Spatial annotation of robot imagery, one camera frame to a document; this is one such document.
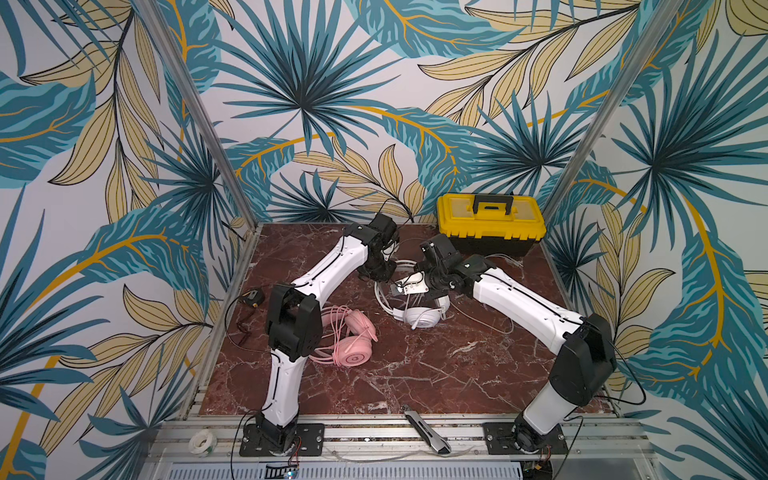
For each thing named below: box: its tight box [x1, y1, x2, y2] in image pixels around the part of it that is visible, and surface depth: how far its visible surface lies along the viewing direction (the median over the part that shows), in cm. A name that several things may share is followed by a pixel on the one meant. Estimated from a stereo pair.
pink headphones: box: [309, 305, 379, 367], surface depth 85 cm
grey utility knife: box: [402, 404, 451, 455], surface depth 75 cm
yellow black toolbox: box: [436, 192, 547, 258], surface depth 102 cm
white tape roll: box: [188, 430, 218, 457], surface depth 73 cm
